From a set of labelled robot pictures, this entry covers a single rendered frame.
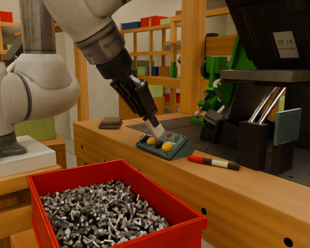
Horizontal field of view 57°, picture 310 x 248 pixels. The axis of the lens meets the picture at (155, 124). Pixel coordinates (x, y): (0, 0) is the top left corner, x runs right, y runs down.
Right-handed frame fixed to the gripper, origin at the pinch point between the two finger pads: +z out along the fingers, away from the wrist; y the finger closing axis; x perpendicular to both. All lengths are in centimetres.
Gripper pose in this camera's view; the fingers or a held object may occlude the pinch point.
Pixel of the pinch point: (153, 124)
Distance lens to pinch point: 70.8
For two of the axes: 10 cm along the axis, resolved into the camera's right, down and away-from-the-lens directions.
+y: 6.0, 1.6, -7.8
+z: 4.6, 7.3, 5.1
